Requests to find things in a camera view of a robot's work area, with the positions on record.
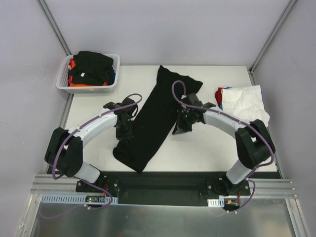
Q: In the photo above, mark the aluminium frame post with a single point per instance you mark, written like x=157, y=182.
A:
x=272, y=35
x=55, y=28

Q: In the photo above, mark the left white cable duct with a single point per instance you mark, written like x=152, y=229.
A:
x=78, y=199

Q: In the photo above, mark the dark blue t shirt in basket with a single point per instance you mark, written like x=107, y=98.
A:
x=111, y=77

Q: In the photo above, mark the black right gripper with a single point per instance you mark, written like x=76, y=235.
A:
x=182, y=125

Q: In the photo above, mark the orange t shirt in basket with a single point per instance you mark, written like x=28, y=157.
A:
x=95, y=74

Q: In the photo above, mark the right aluminium frame post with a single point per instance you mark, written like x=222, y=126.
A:
x=272, y=35

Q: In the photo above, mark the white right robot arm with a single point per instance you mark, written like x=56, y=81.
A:
x=253, y=141

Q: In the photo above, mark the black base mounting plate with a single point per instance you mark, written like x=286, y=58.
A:
x=157, y=188

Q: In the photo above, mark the white cable duct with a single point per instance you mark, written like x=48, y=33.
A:
x=78, y=199
x=220, y=202

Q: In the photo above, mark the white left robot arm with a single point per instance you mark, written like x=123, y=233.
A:
x=65, y=149

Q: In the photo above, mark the pink t shirt in basket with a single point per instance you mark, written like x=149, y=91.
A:
x=70, y=66

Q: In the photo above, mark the aluminium front rail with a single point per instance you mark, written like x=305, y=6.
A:
x=262, y=188

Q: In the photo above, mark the white plastic laundry basket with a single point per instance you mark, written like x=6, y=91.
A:
x=63, y=79

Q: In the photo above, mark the black t shirt in basket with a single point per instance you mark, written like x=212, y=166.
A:
x=87, y=57

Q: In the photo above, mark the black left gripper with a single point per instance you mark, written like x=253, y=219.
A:
x=124, y=132

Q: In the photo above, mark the right white cable duct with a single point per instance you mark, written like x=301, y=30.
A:
x=220, y=202

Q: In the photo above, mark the black t shirt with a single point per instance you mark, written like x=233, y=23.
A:
x=87, y=57
x=155, y=120

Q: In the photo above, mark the left aluminium frame post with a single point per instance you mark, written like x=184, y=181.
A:
x=55, y=28

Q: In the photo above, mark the white t shirt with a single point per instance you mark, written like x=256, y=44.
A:
x=245, y=103

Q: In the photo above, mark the red t shirt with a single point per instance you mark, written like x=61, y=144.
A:
x=218, y=96

